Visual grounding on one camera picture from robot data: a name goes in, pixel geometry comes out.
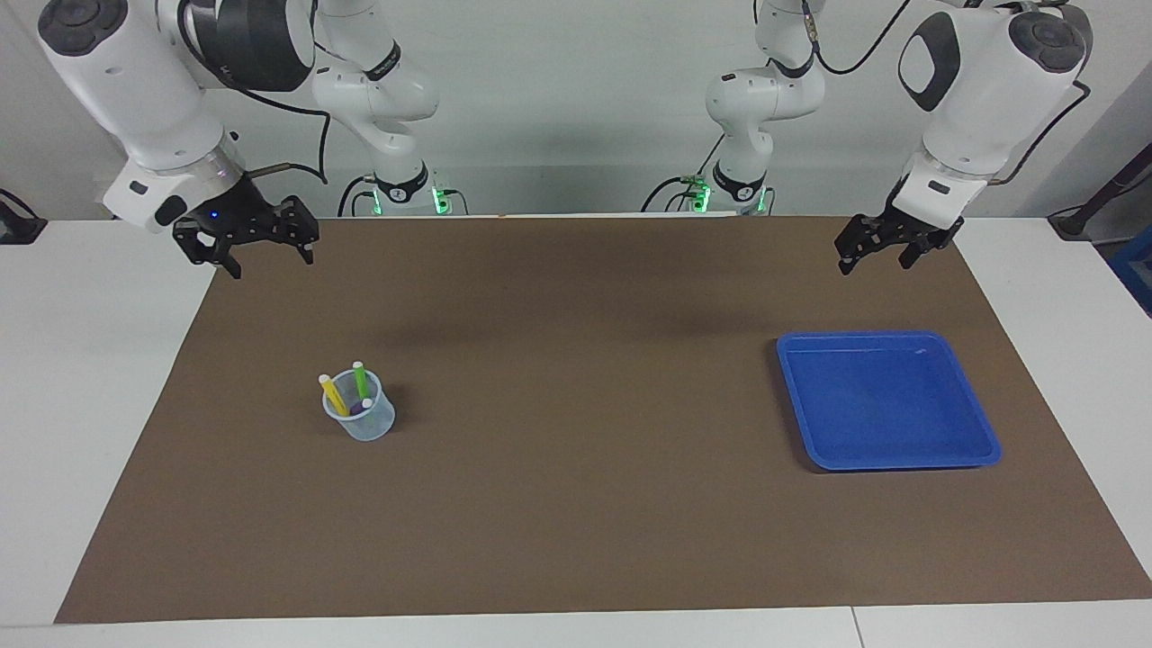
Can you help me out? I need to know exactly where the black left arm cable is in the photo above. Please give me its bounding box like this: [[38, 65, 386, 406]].
[[801, 0, 1094, 187]]

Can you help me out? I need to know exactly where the blue crate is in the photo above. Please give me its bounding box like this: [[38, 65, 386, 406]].
[[1104, 241, 1152, 318]]

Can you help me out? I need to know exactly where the brown table mat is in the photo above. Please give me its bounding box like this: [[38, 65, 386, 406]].
[[54, 212, 1152, 626]]

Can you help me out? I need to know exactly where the translucent plastic cup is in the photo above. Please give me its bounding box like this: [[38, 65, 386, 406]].
[[321, 367, 397, 443]]

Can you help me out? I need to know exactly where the black base cable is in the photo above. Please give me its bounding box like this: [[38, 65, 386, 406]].
[[337, 175, 381, 218], [640, 129, 724, 215]]

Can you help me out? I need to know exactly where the yellow pen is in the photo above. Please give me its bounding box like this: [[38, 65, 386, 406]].
[[318, 373, 351, 419]]

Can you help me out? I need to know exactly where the black stand foot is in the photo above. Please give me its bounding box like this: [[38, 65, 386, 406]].
[[0, 186, 49, 247]]

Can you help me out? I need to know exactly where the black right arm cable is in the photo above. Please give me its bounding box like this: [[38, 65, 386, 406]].
[[175, 0, 332, 186]]

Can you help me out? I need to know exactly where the blue plastic tray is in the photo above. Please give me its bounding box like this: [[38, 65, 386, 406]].
[[775, 329, 1004, 473]]

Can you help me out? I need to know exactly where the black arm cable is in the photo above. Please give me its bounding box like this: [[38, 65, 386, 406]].
[[175, 0, 332, 186], [801, 0, 1094, 187]]

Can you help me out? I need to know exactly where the black tripod stand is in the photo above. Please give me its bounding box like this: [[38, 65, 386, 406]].
[[1048, 142, 1152, 243]]

